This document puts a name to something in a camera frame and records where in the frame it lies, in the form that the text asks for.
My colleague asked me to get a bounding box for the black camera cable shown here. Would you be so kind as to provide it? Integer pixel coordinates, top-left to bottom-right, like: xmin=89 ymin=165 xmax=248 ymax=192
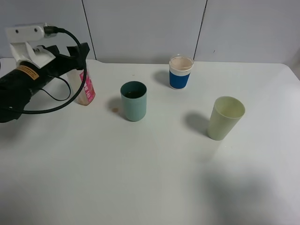
xmin=0 ymin=26 xmax=88 ymax=115

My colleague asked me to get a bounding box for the teal plastic cup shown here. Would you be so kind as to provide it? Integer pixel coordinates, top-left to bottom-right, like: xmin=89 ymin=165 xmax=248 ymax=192
xmin=120 ymin=81 xmax=147 ymax=121

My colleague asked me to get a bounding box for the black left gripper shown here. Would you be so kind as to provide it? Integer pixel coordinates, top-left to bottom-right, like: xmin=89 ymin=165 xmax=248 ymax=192
xmin=37 ymin=42 xmax=90 ymax=81

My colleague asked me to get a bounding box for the clear bottle with pink label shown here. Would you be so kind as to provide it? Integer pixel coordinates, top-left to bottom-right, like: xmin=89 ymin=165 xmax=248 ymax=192
xmin=66 ymin=69 xmax=96 ymax=106

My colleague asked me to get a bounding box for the pale green plastic cup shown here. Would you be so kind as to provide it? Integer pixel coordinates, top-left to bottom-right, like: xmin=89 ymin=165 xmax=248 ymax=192
xmin=207 ymin=96 xmax=246 ymax=141

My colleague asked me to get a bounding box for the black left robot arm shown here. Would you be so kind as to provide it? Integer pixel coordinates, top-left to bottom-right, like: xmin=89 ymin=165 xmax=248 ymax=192
xmin=0 ymin=43 xmax=90 ymax=123

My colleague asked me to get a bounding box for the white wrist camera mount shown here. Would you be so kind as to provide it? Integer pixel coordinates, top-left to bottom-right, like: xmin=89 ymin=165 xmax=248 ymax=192
xmin=5 ymin=23 xmax=56 ymax=68

